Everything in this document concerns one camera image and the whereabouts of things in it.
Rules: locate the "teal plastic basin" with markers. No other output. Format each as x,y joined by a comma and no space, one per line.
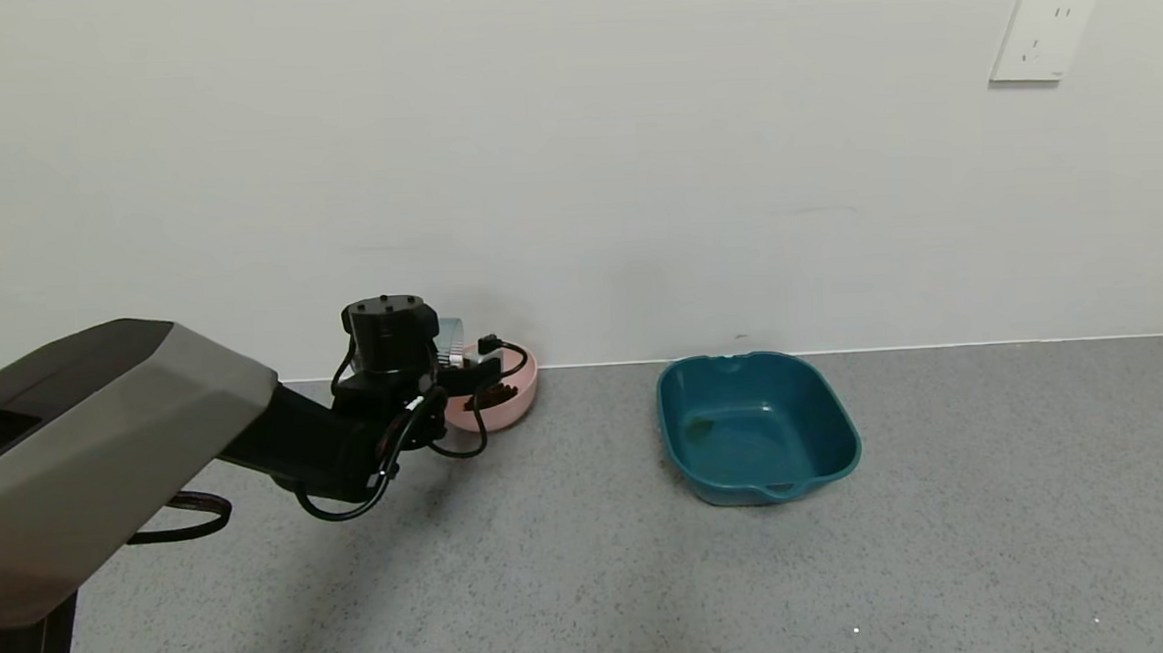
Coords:
758,437

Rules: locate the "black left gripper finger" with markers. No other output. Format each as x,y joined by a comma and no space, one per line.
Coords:
490,396

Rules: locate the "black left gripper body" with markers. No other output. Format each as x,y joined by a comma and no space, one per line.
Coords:
473,377

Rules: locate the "brown food pellets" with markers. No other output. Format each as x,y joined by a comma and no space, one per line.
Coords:
501,396

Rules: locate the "pink bowl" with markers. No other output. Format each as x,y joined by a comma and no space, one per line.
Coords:
516,408

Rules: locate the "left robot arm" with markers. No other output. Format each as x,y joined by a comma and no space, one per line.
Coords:
106,445

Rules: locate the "white wall socket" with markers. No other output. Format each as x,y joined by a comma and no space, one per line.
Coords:
1040,37

